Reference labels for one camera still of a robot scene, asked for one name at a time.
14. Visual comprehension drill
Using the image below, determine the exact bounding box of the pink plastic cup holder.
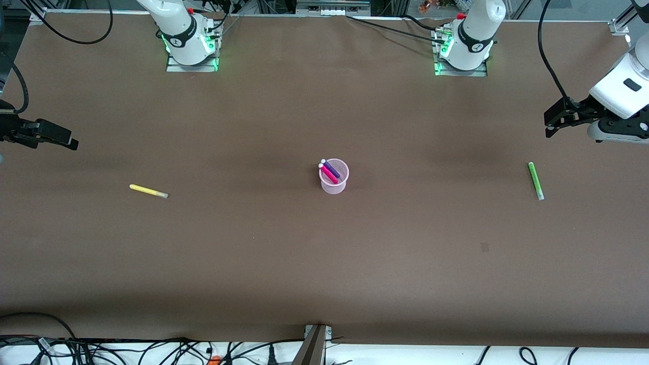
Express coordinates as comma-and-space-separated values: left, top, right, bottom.
319, 158, 350, 194

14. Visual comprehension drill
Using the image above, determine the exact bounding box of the green marker pen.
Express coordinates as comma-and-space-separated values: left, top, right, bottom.
527, 161, 546, 201

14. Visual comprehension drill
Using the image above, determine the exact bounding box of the yellow marker pen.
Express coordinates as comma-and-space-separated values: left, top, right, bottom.
129, 184, 169, 199

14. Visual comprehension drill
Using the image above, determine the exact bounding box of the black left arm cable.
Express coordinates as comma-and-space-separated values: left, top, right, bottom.
538, 0, 571, 102

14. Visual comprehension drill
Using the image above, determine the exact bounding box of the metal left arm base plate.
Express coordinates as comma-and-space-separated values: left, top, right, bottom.
434, 58, 489, 78

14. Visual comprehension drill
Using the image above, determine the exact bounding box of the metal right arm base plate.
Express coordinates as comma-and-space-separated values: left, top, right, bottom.
166, 51, 220, 73

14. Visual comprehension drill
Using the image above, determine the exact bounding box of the short black table cable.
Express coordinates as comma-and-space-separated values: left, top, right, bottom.
401, 15, 448, 32

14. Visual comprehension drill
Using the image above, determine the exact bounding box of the thick black arched cable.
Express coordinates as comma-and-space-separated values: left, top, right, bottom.
0, 311, 78, 341

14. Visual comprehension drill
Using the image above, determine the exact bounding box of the long black table cable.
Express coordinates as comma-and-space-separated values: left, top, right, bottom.
346, 15, 443, 42

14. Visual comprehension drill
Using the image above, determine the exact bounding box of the aluminium rail with white sockets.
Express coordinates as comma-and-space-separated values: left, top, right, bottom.
296, 0, 372, 16

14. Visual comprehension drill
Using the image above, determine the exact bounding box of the aluminium table edge post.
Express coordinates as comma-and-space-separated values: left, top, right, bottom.
292, 324, 334, 365

